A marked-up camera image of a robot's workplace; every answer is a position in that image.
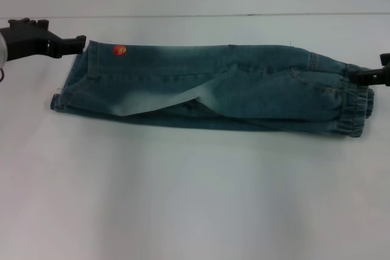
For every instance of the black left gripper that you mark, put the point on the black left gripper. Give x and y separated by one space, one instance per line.
27 40

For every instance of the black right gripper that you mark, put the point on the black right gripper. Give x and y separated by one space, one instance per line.
386 71

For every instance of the blue denim shorts with print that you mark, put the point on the blue denim shorts with print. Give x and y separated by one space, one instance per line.
213 95

